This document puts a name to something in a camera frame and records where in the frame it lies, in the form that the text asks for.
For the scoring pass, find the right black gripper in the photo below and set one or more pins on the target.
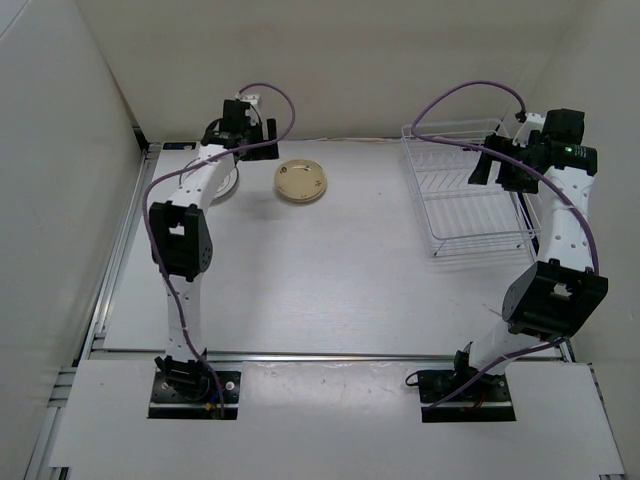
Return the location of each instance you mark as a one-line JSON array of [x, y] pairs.
[[481, 173]]

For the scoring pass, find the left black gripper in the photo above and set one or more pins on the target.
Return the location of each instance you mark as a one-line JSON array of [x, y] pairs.
[[268, 151]]

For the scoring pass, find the cream plate with red seal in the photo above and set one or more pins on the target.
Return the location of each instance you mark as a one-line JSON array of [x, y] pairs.
[[300, 178]]

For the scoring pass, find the white green-rimmed plate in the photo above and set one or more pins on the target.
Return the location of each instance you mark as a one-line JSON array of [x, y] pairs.
[[227, 182]]

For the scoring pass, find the cream plate with dark mark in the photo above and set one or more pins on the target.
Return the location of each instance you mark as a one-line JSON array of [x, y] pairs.
[[299, 201]]

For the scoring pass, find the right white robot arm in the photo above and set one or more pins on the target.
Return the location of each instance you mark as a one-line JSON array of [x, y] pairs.
[[555, 296]]

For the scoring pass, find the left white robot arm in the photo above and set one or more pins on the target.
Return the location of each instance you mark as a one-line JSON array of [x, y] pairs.
[[183, 242]]

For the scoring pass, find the black label sticker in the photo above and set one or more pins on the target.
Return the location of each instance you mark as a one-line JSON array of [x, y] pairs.
[[179, 146]]

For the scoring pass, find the white front board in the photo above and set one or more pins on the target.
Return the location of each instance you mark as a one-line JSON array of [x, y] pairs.
[[345, 421]]

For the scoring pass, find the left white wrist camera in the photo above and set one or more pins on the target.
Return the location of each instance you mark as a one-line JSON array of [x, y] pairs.
[[253, 99]]

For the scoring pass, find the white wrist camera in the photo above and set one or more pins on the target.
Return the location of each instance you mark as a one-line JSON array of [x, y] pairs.
[[253, 99], [532, 122]]

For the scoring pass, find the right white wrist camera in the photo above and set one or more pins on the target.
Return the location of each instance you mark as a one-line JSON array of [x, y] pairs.
[[532, 122]]

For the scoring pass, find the white wire dish rack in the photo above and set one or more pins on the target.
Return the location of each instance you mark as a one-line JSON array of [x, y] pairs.
[[457, 218]]

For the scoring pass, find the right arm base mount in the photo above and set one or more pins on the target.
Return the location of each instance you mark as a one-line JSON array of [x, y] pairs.
[[485, 401]]

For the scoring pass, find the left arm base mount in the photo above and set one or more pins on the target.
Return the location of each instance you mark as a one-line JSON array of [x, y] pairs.
[[169, 401]]

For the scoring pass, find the aluminium frame rail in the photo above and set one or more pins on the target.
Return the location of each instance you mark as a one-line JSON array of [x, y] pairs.
[[236, 357]]

